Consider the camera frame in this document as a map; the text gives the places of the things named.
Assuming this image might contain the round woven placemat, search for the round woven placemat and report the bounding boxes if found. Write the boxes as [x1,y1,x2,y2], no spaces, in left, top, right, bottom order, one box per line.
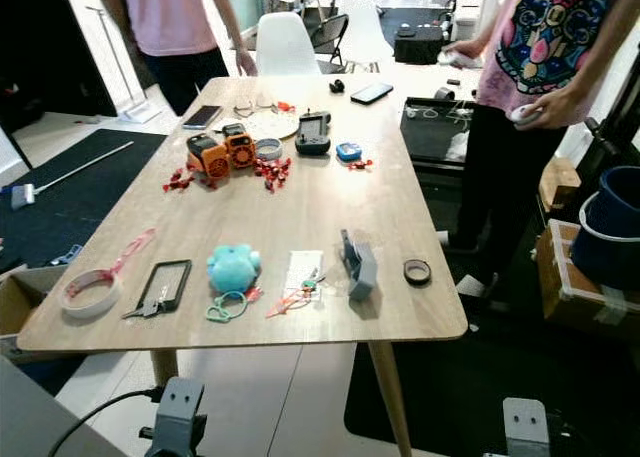
[240,109,302,141]

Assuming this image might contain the blue bucket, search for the blue bucket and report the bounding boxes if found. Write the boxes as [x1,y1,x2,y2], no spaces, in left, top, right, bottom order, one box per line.
[577,166,640,291]

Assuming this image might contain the black floor mat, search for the black floor mat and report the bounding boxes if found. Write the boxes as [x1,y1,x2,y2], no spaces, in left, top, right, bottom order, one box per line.
[0,128,162,274]
[344,312,640,457]

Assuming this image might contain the black tape roll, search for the black tape roll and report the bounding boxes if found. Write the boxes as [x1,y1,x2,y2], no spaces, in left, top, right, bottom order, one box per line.
[402,258,434,286]

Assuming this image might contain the green key ring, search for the green key ring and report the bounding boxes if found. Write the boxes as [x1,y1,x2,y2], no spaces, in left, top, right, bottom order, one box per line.
[205,289,250,325]

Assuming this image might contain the pink ribbon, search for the pink ribbon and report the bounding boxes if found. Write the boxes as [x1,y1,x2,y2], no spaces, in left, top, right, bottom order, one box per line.
[108,227,158,279]

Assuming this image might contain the teal plush toy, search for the teal plush toy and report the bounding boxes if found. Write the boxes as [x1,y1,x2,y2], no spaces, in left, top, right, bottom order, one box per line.
[206,242,262,295]

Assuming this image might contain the black box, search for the black box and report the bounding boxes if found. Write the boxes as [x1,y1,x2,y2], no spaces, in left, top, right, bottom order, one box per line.
[392,24,447,64]

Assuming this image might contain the orange keys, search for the orange keys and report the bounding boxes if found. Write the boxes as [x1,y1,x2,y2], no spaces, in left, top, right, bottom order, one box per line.
[265,281,327,319]

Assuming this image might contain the wooden block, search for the wooden block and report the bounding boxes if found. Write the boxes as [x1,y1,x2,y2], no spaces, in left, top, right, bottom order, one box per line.
[537,156,580,214]

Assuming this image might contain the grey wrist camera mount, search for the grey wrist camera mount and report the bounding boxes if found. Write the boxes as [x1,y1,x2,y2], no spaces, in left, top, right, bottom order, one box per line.
[502,396,552,457]
[141,376,210,457]

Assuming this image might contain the black smartphone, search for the black smartphone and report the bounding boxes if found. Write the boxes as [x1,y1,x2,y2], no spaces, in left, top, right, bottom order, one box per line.
[350,82,395,106]

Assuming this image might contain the light wooden table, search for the light wooden table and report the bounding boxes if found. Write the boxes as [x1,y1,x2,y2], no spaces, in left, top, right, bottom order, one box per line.
[17,74,469,457]

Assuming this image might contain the pile of red clips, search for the pile of red clips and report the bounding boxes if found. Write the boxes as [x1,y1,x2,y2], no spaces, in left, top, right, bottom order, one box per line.
[252,156,294,193]
[162,166,197,194]

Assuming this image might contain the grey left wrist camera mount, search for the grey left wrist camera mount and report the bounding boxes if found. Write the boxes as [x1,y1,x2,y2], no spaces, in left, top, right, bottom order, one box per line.
[141,376,210,457]

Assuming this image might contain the orange black device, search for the orange black device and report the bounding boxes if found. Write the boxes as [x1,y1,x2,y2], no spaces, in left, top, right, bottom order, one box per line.
[222,123,257,169]
[186,134,232,188]

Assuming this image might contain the open cardboard box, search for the open cardboard box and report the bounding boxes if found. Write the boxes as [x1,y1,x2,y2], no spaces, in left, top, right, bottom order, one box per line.
[0,266,73,365]

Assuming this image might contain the grey hook stand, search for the grey hook stand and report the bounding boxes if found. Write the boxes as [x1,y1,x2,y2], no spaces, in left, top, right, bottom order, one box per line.
[339,228,380,302]

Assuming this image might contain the small grey tape roll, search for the small grey tape roll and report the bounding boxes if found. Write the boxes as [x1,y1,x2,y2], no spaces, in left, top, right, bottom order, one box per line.
[255,138,284,162]

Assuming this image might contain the person in pink shirt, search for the person in pink shirt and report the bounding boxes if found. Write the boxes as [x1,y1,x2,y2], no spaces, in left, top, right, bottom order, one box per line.
[95,0,257,116]

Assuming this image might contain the long handled mop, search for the long handled mop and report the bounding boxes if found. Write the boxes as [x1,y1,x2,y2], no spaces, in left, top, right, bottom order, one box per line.
[9,139,137,212]

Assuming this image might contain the person in patterned shirt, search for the person in patterned shirt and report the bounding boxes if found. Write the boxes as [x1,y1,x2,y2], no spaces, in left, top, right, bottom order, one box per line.
[438,0,640,290]

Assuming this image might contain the eyeglasses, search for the eyeglasses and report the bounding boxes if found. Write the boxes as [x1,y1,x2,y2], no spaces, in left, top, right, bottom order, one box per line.
[234,94,277,117]

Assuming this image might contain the white shell chair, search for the white shell chair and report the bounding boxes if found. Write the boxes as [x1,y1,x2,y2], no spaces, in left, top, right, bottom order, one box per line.
[335,0,395,73]
[255,12,322,76]

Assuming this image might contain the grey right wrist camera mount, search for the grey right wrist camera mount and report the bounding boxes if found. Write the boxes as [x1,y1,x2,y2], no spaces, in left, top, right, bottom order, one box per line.
[502,396,552,457]

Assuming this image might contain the grey smartphone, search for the grey smartphone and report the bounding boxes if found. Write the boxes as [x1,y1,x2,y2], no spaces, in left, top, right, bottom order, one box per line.
[181,104,224,131]

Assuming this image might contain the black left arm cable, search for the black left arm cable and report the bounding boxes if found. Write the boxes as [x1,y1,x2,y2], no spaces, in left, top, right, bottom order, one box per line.
[44,388,162,457]

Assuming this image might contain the taped cardboard box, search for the taped cardboard box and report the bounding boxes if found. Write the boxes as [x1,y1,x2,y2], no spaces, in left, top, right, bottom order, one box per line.
[534,219,640,340]

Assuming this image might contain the small blue gadget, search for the small blue gadget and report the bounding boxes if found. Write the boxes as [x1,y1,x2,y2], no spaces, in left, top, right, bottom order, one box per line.
[336,141,364,164]

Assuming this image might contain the black chair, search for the black chair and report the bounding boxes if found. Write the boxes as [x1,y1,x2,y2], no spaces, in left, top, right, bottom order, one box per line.
[310,13,350,70]

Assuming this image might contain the clear plastic bag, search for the clear plastic bag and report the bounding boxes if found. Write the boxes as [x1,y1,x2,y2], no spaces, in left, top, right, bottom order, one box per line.
[284,249,325,297]

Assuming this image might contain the silver keys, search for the silver keys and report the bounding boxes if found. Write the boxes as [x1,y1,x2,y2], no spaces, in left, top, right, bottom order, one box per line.
[121,298,162,321]

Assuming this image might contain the black rectangular frame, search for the black rectangular frame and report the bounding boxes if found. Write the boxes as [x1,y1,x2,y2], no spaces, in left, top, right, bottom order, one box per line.
[141,258,194,314]

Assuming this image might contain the black handheld controller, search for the black handheld controller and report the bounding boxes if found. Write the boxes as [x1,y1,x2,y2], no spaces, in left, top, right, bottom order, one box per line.
[295,109,334,157]

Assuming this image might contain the white hand controller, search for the white hand controller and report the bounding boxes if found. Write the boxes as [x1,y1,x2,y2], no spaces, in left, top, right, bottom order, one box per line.
[507,103,547,127]
[437,48,482,69]

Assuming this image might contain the white tape roll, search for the white tape roll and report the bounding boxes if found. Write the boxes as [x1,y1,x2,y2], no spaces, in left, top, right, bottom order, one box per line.
[62,268,122,320]

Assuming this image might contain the white pole stand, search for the white pole stand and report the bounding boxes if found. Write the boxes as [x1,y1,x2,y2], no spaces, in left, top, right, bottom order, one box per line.
[84,6,152,124]

